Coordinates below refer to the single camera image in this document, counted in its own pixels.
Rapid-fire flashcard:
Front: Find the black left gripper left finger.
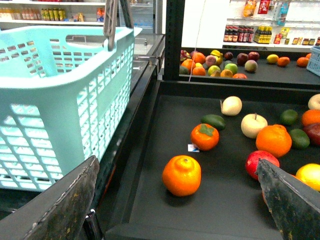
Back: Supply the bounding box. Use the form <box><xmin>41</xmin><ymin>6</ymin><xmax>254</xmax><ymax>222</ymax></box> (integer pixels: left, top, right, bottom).
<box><xmin>0</xmin><ymin>156</ymin><xmax>100</xmax><ymax>240</ymax></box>

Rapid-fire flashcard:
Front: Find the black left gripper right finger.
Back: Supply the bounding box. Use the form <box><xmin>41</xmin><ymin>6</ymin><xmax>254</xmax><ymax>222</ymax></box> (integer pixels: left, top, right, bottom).
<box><xmin>255</xmin><ymin>159</ymin><xmax>320</xmax><ymax>240</ymax></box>

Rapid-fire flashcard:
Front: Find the light blue shopping basket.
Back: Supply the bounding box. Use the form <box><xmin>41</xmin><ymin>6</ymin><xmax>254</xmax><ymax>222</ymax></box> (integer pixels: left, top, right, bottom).
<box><xmin>0</xmin><ymin>26</ymin><xmax>140</xmax><ymax>192</ymax></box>

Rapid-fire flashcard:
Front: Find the grey basket handle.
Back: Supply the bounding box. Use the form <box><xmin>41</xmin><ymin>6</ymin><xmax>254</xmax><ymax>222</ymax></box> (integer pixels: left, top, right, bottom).
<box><xmin>103</xmin><ymin>0</ymin><xmax>134</xmax><ymax>51</ymax></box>

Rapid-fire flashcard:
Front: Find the back shelf orange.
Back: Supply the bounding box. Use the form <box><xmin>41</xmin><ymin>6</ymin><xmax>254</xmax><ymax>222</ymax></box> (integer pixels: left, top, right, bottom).
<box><xmin>276</xmin><ymin>56</ymin><xmax>290</xmax><ymax>68</ymax></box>

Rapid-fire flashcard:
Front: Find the back shelf yellow lemon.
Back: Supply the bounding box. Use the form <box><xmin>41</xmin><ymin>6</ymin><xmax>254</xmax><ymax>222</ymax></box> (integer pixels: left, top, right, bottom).
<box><xmin>266</xmin><ymin>54</ymin><xmax>279</xmax><ymax>64</ymax></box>

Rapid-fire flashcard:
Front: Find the back shelf green apple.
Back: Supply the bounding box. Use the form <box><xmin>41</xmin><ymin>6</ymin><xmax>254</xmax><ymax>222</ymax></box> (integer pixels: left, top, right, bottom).
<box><xmin>224</xmin><ymin>63</ymin><xmax>238</xmax><ymax>75</ymax></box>

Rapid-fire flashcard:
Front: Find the red pomegranate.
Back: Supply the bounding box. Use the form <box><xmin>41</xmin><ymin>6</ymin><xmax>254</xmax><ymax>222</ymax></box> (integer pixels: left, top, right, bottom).
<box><xmin>245</xmin><ymin>150</ymin><xmax>280</xmax><ymax>181</ymax></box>

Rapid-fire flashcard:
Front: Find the green lime lower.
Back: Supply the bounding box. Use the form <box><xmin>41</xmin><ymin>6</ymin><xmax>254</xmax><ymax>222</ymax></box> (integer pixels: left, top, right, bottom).
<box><xmin>289</xmin><ymin>128</ymin><xmax>310</xmax><ymax>150</ymax></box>

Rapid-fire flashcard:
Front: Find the green lime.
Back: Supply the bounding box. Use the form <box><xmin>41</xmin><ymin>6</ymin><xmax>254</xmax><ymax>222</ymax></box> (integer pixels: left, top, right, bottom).
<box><xmin>280</xmin><ymin>109</ymin><xmax>298</xmax><ymax>126</ymax></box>
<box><xmin>289</xmin><ymin>128</ymin><xmax>310</xmax><ymax>150</ymax></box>

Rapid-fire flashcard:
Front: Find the large orange centre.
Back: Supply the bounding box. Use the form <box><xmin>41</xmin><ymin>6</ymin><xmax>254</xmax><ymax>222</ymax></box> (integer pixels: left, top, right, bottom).
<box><xmin>255</xmin><ymin>124</ymin><xmax>292</xmax><ymax>158</ymax></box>

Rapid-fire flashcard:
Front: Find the red apple centre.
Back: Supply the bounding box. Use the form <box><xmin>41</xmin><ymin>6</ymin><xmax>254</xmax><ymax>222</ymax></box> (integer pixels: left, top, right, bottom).
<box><xmin>302</xmin><ymin>122</ymin><xmax>320</xmax><ymax>147</ymax></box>

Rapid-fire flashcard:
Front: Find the green lime upper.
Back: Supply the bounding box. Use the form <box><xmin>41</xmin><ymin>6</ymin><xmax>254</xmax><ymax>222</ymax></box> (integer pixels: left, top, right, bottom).
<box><xmin>280</xmin><ymin>109</ymin><xmax>298</xmax><ymax>126</ymax></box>

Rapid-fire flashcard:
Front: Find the plain orange centre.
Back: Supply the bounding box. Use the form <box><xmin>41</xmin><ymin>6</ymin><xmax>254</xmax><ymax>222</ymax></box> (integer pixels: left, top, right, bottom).
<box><xmin>301</xmin><ymin>109</ymin><xmax>320</xmax><ymax>126</ymax></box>

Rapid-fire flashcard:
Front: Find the cream apple with stem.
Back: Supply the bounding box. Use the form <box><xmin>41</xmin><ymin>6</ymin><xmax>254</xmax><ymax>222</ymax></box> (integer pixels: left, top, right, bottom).
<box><xmin>240</xmin><ymin>113</ymin><xmax>268</xmax><ymax>139</ymax></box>

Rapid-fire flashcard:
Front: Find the cream pear back right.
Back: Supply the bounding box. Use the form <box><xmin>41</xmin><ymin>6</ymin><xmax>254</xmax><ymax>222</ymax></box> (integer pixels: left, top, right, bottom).
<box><xmin>307</xmin><ymin>93</ymin><xmax>320</xmax><ymax>110</ymax></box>

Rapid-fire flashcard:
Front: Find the cream pear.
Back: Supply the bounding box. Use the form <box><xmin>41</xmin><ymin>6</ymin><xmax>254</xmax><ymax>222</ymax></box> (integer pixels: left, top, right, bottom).
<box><xmin>307</xmin><ymin>93</ymin><xmax>320</xmax><ymax>110</ymax></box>
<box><xmin>220</xmin><ymin>96</ymin><xmax>243</xmax><ymax>116</ymax></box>

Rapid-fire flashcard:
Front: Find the orange persimmon green calyx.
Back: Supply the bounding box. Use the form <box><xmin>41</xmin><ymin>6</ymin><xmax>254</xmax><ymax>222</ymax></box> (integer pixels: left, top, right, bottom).
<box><xmin>190</xmin><ymin>123</ymin><xmax>220</xmax><ymax>151</ymax></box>

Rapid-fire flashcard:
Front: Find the dark green avocado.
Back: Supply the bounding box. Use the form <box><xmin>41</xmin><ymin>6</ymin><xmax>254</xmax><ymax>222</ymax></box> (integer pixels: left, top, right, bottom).
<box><xmin>200</xmin><ymin>114</ymin><xmax>226</xmax><ymax>131</ymax></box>

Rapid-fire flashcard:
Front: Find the knobbed orange front left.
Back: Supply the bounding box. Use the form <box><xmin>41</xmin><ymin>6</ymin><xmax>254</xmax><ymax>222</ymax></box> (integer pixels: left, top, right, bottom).
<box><xmin>162</xmin><ymin>155</ymin><xmax>202</xmax><ymax>197</ymax></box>

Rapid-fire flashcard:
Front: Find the cream pear back left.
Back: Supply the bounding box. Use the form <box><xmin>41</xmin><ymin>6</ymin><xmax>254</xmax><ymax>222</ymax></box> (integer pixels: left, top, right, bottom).
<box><xmin>220</xmin><ymin>96</ymin><xmax>243</xmax><ymax>116</ymax></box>

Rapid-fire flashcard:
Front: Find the small white price tag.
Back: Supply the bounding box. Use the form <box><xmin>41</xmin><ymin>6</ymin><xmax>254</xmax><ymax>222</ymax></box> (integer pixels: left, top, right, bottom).
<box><xmin>187</xmin><ymin>143</ymin><xmax>200</xmax><ymax>153</ymax></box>

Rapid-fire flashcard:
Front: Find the small blue basket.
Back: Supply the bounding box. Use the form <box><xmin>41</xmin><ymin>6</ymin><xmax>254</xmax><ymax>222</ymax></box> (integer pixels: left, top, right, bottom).
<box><xmin>306</xmin><ymin>46</ymin><xmax>320</xmax><ymax>76</ymax></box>

